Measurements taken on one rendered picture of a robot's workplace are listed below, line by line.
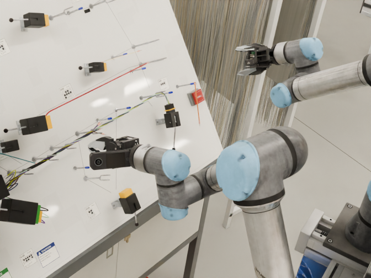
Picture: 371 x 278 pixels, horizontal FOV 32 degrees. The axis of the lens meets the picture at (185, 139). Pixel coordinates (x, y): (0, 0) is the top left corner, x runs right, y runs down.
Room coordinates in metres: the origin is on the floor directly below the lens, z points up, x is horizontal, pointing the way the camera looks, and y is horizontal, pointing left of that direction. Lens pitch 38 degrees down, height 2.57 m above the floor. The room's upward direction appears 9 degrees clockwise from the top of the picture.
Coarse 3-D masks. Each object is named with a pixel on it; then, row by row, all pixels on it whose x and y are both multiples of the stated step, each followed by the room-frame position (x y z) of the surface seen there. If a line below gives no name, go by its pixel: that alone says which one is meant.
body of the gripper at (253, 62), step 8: (248, 48) 1.93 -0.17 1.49; (256, 48) 1.94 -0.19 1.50; (264, 48) 1.95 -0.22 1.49; (272, 48) 1.90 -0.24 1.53; (248, 56) 1.93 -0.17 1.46; (256, 56) 1.90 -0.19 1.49; (264, 56) 1.90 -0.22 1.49; (272, 56) 1.91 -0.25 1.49; (248, 64) 1.91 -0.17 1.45; (256, 64) 1.88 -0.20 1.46; (264, 64) 1.91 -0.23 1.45
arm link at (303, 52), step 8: (296, 40) 1.87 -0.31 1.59; (304, 40) 1.84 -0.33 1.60; (312, 40) 1.83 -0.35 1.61; (288, 48) 1.85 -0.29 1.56; (296, 48) 1.83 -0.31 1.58; (304, 48) 1.81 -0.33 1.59; (312, 48) 1.81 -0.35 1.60; (320, 48) 1.83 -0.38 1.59; (288, 56) 1.84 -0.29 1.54; (296, 56) 1.82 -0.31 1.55; (304, 56) 1.81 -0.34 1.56; (312, 56) 1.80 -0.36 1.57; (320, 56) 1.82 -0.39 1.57; (296, 64) 1.82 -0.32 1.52; (304, 64) 1.80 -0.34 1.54
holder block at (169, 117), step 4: (176, 112) 1.97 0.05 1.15; (164, 116) 1.96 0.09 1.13; (168, 116) 1.95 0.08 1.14; (172, 116) 1.95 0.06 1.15; (176, 116) 1.96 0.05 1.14; (168, 120) 1.94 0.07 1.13; (172, 120) 1.94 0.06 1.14; (176, 120) 1.95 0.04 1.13; (168, 124) 1.94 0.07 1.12; (172, 124) 1.93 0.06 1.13; (176, 124) 1.95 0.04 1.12; (180, 124) 1.95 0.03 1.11
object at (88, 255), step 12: (204, 168) 2.01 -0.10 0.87; (156, 204) 1.76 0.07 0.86; (144, 216) 1.71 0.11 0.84; (120, 228) 1.61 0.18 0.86; (132, 228) 1.66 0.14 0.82; (108, 240) 1.56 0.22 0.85; (84, 252) 1.47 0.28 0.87; (96, 252) 1.51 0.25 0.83; (72, 264) 1.42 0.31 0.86; (84, 264) 1.46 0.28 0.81; (48, 276) 1.35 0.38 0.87; (60, 276) 1.37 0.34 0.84
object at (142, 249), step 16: (192, 208) 2.04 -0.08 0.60; (144, 224) 1.78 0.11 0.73; (160, 224) 1.86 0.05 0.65; (176, 224) 1.96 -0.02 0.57; (192, 224) 2.06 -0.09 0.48; (128, 240) 1.69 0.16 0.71; (144, 240) 1.79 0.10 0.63; (160, 240) 1.88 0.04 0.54; (176, 240) 1.97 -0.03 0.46; (128, 256) 1.71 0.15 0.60; (144, 256) 1.80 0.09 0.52; (160, 256) 1.89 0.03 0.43; (128, 272) 1.72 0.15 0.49; (144, 272) 1.81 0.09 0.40
